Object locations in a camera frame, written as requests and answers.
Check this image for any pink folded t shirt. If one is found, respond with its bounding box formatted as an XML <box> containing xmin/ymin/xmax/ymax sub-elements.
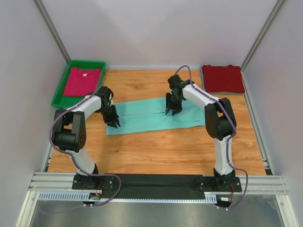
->
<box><xmin>63</xmin><ymin>67</ymin><xmax>102</xmax><ymax>97</ymax></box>

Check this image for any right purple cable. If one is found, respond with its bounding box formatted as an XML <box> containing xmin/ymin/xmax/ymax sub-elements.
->
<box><xmin>174</xmin><ymin>65</ymin><xmax>249</xmax><ymax>211</ymax></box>

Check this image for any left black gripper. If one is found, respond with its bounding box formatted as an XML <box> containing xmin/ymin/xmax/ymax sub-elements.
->
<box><xmin>98</xmin><ymin>105</ymin><xmax>120</xmax><ymax>129</ymax></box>

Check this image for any aluminium frame rail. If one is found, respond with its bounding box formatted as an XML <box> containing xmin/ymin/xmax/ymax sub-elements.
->
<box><xmin>28</xmin><ymin>172</ymin><xmax>288</xmax><ymax>195</ymax></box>

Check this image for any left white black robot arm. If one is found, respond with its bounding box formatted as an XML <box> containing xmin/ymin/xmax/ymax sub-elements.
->
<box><xmin>49</xmin><ymin>86</ymin><xmax>120</xmax><ymax>190</ymax></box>

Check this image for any teal t shirt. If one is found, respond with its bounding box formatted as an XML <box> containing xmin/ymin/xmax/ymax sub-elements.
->
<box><xmin>106</xmin><ymin>97</ymin><xmax>205</xmax><ymax>136</ymax></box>

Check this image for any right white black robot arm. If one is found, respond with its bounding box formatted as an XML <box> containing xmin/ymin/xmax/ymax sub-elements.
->
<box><xmin>165</xmin><ymin>74</ymin><xmax>236</xmax><ymax>191</ymax></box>

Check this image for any green plastic tray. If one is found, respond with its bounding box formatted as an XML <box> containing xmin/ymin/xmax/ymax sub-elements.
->
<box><xmin>51</xmin><ymin>60</ymin><xmax>106</xmax><ymax>109</ymax></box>

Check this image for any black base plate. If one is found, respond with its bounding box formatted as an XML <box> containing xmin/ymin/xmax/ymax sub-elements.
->
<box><xmin>81</xmin><ymin>174</ymin><xmax>242</xmax><ymax>199</ymax></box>

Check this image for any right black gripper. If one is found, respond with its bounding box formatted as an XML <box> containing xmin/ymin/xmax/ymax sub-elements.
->
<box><xmin>166</xmin><ymin>92</ymin><xmax>183</xmax><ymax>115</ymax></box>

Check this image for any dark red folded t shirt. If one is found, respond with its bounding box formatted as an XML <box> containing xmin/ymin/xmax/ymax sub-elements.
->
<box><xmin>201</xmin><ymin>65</ymin><xmax>245</xmax><ymax>94</ymax></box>

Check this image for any purple cable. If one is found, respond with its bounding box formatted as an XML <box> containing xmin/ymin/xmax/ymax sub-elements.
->
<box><xmin>174</xmin><ymin>65</ymin><xmax>249</xmax><ymax>211</ymax></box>
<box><xmin>37</xmin><ymin>80</ymin><xmax>123</xmax><ymax>216</ymax></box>

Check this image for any slotted grey cable duct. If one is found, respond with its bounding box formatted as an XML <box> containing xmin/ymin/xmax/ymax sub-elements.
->
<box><xmin>36</xmin><ymin>191</ymin><xmax>217</xmax><ymax>204</ymax></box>

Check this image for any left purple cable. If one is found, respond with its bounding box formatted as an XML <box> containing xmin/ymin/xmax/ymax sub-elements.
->
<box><xmin>37</xmin><ymin>80</ymin><xmax>123</xmax><ymax>216</ymax></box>

